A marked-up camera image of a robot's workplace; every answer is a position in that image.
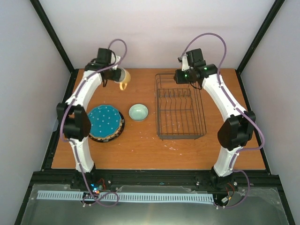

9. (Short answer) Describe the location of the yellow ceramic mug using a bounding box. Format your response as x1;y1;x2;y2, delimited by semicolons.
119;68;131;90

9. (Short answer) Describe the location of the dark wire dish rack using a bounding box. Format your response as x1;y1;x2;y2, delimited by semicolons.
155;73;207;140

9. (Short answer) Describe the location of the pale green ceramic bowl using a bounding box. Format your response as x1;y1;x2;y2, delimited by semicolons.
128;104;149;121

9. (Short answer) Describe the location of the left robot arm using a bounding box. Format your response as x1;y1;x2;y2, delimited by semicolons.
56;48;125;189

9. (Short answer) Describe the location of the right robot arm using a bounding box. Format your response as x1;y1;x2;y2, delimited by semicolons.
174;48;256;189

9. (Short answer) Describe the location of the teal dotted plate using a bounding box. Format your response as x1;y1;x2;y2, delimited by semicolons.
88;105;121;139

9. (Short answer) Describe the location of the dark patterned plate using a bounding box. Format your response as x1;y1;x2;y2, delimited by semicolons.
89;112;125;143

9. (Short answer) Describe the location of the metal front plate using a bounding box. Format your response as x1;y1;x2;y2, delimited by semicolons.
20;185;294;225

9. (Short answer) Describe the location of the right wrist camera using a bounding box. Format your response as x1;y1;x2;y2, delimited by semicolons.
178;54;190;71

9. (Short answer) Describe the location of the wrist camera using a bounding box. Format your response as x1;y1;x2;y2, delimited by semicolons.
111;54;121;65
178;54;190;71

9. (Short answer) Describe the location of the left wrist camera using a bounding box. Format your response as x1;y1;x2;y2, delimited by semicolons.
111;54;121;65

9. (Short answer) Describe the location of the black left frame post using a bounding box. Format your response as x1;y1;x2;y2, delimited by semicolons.
30;0;75;73

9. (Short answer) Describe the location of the black frame post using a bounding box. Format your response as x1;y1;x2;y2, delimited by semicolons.
30;0;75;73
236;0;286;71

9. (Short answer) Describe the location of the black right frame post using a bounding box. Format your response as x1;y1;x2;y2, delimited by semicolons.
236;0;286;71

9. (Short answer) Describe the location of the black front rail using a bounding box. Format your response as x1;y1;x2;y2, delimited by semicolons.
30;169;283;193

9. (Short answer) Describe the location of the light blue slotted cable duct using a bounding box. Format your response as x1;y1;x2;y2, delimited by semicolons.
36;190;214;204

